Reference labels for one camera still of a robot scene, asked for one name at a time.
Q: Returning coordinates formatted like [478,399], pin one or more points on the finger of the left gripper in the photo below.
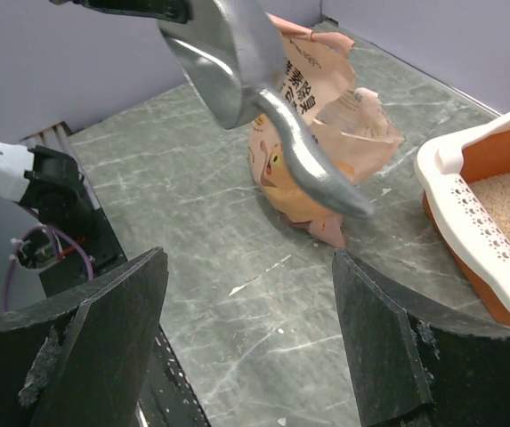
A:
[178,11]

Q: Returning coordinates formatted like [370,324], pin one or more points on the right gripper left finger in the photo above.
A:
[79,358]

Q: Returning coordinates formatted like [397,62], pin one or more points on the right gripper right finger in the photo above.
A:
[414,361]

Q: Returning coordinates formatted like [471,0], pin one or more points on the metal litter scoop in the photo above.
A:
[233,56]

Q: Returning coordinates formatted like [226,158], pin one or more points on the peach cat litter bag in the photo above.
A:
[348,122]

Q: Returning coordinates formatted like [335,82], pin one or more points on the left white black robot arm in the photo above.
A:
[47,181]

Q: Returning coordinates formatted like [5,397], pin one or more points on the white orange litter box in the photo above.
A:
[466,180]

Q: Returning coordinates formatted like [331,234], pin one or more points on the aluminium rail frame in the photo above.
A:
[53,137]

